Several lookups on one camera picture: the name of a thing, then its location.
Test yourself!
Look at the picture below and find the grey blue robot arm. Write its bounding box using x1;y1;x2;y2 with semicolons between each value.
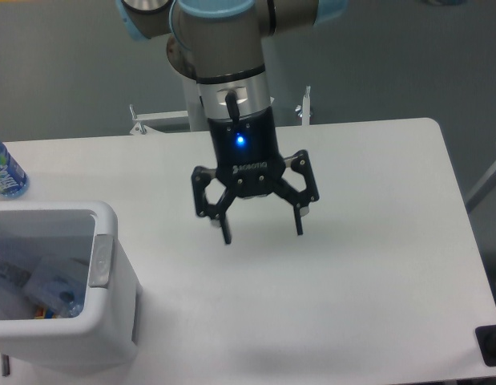
116;1;347;244

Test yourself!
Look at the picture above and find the white upright bracket with bolt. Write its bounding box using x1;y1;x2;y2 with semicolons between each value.
295;85;312;126

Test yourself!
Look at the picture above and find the black clamp at table edge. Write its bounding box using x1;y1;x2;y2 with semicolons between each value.
475;325;496;367

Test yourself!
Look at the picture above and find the clear plastic water bottle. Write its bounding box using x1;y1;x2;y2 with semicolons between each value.
0;241;89;321

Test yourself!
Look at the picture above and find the colourful snack package in bin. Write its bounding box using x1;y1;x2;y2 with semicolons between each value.
34;306;59;319

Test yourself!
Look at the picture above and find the white plastic trash can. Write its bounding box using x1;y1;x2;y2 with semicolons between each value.
0;201;142;370

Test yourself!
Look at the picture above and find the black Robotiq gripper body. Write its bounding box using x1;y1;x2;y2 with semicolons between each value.
208;107;287;199

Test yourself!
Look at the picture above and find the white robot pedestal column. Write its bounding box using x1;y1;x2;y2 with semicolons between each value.
166;35;211;132

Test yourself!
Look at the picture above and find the white metal base bracket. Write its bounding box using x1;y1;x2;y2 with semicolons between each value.
129;104;190;136

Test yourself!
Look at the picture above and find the blue labelled water bottle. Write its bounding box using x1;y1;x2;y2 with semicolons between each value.
0;141;29;199

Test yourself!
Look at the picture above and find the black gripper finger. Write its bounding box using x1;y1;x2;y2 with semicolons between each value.
274;149;320;236
190;164;237;245

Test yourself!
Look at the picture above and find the white metal frame right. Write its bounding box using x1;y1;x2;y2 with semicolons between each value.
465;160;496;213

